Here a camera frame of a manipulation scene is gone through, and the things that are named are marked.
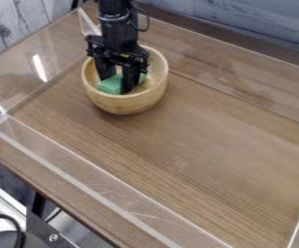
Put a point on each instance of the green rectangular block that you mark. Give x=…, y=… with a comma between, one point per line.
x=112, y=86

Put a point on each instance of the clear acrylic corner bracket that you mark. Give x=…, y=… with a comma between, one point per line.
x=88, y=27

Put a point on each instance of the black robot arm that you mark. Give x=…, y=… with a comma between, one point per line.
x=118, y=9

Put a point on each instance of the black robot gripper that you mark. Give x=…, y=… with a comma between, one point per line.
x=116, y=48

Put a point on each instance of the metal bracket with screw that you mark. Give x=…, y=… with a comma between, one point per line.
x=40, y=235

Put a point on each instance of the clear acrylic tray wall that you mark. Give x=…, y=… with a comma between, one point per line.
x=196, y=174

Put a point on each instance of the light wooden bowl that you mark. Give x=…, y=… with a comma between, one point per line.
x=143, y=96

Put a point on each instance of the black metal table leg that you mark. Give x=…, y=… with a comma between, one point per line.
x=38, y=205

